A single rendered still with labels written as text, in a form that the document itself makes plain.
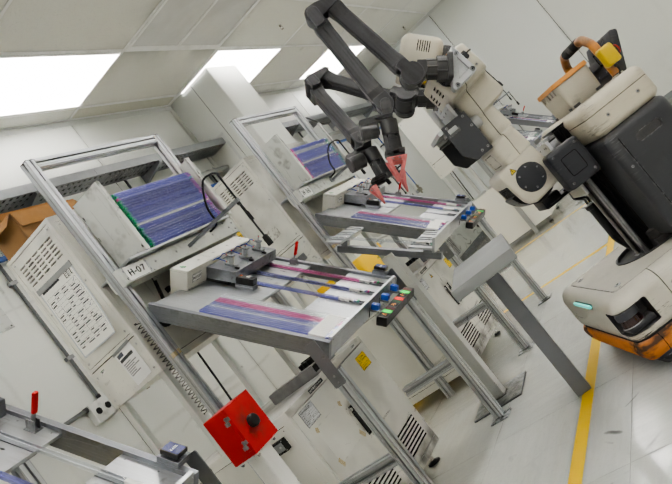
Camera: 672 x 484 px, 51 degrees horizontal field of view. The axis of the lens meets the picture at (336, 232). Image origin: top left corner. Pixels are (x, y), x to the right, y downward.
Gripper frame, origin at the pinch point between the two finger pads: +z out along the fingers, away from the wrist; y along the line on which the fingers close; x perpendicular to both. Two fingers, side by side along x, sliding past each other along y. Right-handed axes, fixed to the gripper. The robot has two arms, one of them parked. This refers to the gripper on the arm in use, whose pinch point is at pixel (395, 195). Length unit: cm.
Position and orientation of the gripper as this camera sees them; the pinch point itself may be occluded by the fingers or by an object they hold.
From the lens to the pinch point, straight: 255.8
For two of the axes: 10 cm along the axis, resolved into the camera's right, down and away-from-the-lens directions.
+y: -8.8, 4.5, -1.6
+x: 0.7, -2.1, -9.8
